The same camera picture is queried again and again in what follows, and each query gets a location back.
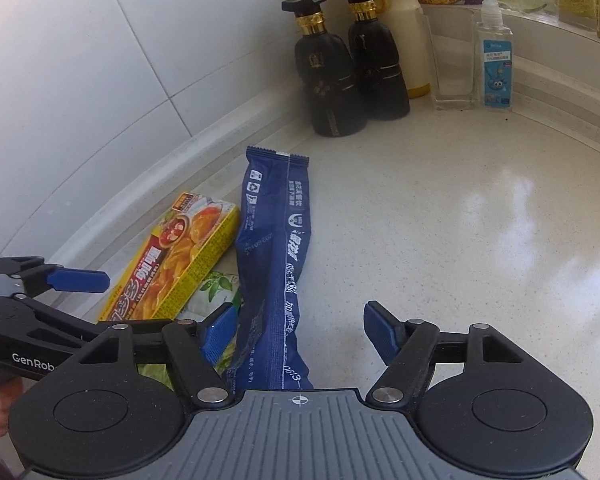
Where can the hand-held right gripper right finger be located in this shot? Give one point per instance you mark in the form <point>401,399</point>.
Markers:
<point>380,330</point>

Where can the green and white packet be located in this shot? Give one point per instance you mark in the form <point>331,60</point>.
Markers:
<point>212,287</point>

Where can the clear pump bottle blue label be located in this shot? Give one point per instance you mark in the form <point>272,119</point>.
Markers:
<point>495,70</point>

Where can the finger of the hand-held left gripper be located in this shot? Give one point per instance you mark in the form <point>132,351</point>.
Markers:
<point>80,280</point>
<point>65,317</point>

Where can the clear drinking glass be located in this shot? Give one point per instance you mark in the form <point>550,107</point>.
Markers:
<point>450,95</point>

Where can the yellow and white bottle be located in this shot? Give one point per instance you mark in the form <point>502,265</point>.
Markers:
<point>405,10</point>

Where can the black bottle with gold collar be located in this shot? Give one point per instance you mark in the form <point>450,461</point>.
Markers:
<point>380,70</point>
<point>330,85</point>

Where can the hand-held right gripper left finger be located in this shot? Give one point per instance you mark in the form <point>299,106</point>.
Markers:
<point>220,332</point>

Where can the blue snack wrapper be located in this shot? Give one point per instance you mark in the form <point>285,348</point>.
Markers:
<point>270,240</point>

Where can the yellow food box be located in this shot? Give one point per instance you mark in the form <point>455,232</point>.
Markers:
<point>180,260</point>

